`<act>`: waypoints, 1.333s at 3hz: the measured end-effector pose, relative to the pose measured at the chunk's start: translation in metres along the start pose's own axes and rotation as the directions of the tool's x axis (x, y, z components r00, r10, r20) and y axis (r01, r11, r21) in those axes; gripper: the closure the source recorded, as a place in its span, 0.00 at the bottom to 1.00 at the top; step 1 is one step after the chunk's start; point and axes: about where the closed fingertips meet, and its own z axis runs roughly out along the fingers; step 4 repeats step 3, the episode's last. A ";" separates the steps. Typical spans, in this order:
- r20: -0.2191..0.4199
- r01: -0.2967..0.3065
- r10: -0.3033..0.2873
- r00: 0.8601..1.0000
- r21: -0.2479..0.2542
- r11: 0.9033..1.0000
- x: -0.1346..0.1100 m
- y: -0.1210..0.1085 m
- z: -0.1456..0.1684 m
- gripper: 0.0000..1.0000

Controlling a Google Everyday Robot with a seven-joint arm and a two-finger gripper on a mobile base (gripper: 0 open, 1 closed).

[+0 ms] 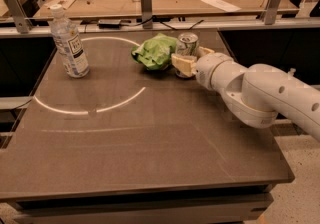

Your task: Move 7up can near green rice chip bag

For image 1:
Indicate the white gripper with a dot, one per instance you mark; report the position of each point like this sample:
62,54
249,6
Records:
206,70

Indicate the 7up soda can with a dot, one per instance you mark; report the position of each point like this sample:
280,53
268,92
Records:
187,44

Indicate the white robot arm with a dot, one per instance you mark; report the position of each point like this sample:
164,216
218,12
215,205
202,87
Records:
255,95

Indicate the green rice chip bag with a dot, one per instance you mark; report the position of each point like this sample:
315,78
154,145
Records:
155,53

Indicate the small white paper slip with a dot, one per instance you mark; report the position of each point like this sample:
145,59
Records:
220,4

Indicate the black power adapter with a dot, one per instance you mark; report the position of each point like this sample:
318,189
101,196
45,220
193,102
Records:
110,24

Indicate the clear plastic water bottle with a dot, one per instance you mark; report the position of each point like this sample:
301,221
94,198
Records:
69,45

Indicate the paper card on desk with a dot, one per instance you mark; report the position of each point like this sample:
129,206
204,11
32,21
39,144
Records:
64,3

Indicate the middle metal bracket post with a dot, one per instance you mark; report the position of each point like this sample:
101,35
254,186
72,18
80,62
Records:
146,14

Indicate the metal bracket post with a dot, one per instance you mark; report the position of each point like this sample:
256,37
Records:
146,14
22,23
270,12

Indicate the right metal bracket post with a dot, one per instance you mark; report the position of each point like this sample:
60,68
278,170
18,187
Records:
270,12

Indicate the left metal bracket post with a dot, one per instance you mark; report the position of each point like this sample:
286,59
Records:
22,23

